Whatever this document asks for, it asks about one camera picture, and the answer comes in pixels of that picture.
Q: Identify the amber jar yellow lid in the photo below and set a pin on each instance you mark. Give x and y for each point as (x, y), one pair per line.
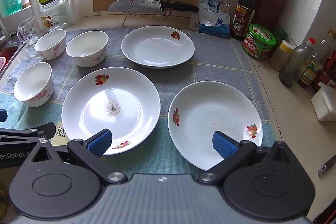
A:
(281, 56)

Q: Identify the dark jar green cap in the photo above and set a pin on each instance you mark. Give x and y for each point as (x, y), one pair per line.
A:
(281, 36)

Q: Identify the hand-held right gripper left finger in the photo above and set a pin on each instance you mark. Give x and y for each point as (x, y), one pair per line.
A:
(101, 141)

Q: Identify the glass oil bottle red cap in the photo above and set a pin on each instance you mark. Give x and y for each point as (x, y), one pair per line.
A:
(295, 64)

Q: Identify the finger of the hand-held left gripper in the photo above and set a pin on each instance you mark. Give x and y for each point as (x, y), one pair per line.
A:
(47, 130)
(2, 116)

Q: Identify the dark vinegar bottle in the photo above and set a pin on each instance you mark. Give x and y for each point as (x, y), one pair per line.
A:
(244, 14)

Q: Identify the white plate with food residue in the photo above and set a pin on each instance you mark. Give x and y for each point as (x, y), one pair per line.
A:
(123, 98)

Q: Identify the glass jar black lid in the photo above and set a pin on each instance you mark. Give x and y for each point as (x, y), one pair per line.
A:
(53, 15)

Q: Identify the white blue salt bag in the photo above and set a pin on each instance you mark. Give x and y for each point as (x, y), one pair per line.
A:
(212, 22)

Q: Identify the white plate fruit print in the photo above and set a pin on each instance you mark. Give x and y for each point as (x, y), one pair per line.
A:
(210, 111)
(157, 48)

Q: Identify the white bowl pink flowers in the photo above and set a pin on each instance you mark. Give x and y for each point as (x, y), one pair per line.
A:
(88, 47)
(51, 43)
(32, 82)

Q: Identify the clear bottle brown cap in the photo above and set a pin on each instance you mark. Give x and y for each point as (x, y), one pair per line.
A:
(328, 47)

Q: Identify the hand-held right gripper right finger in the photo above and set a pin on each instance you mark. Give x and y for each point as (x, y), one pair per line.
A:
(224, 145)

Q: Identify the red condiment bottle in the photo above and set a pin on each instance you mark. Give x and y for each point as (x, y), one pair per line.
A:
(328, 78)

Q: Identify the white plastic container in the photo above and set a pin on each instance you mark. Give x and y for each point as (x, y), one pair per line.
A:
(324, 104)

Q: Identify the short clear plastic roll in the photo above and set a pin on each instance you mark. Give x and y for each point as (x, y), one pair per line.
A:
(34, 1)

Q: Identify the dark wooden knife block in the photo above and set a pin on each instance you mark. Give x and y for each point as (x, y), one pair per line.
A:
(273, 8)

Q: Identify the metal sink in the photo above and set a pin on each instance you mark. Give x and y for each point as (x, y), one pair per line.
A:
(8, 52)

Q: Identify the green lid sauce jar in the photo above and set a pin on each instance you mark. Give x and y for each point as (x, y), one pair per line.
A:
(258, 43)

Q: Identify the green label condiment bottle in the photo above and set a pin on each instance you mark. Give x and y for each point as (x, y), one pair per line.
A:
(311, 74)

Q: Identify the metal binder clip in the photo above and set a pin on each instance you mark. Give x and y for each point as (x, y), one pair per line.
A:
(220, 5)
(226, 7)

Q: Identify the grey green checked mat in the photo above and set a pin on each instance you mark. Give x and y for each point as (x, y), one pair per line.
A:
(210, 66)

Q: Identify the clear glass mug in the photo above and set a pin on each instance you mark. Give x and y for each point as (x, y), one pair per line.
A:
(29, 31)

